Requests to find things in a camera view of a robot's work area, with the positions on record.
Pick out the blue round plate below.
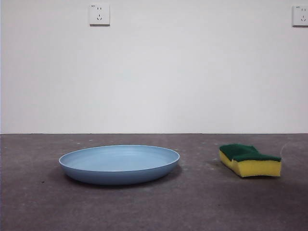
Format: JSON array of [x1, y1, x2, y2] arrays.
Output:
[[58, 144, 180, 186]]

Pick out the yellow sponge with green scourer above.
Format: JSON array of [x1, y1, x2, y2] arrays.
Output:
[[218, 143, 282, 179]]

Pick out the white wall socket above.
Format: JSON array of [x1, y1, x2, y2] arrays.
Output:
[[292, 5, 308, 27], [89, 3, 111, 26]]

